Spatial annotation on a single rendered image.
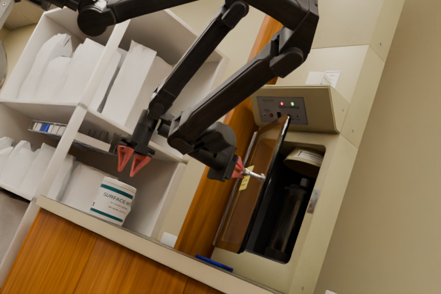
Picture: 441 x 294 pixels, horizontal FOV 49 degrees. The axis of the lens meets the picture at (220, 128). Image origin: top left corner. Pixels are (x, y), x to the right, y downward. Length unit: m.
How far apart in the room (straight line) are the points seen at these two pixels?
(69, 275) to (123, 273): 0.28
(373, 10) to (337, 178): 0.55
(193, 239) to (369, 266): 0.60
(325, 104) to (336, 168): 0.19
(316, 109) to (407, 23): 0.82
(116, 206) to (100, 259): 0.35
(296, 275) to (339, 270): 0.45
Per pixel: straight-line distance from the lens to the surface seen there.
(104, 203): 1.81
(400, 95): 1.94
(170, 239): 1.78
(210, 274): 1.12
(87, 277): 1.54
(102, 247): 1.53
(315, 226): 1.38
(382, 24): 1.61
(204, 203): 1.56
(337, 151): 1.42
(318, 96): 1.40
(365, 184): 1.83
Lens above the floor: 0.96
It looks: 14 degrees up
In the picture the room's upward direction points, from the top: 22 degrees clockwise
